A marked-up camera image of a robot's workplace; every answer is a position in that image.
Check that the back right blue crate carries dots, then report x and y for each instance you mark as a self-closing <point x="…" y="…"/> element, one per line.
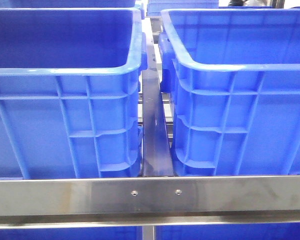
<point x="154" y="7"/>

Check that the blue plastic crate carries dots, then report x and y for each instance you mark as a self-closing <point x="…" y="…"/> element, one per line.
<point x="233" y="76"/>
<point x="69" y="91"/>

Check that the right blue plastic crate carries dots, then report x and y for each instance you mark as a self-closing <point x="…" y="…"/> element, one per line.
<point x="233" y="76"/>

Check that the lower left blue crate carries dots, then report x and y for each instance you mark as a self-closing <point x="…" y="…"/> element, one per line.
<point x="89" y="233"/>

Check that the left blue plastic crate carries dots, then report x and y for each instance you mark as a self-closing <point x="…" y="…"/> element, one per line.
<point x="69" y="91"/>

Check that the lower right blue crate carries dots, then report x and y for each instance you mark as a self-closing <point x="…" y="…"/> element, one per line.
<point x="253" y="231"/>

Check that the steel front rack rail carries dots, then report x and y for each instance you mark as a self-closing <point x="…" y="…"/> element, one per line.
<point x="149" y="201"/>

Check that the back left blue crate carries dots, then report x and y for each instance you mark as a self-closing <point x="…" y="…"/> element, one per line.
<point x="77" y="4"/>

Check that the steel centre divider bar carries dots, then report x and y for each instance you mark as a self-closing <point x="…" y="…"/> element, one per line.
<point x="157" y="161"/>

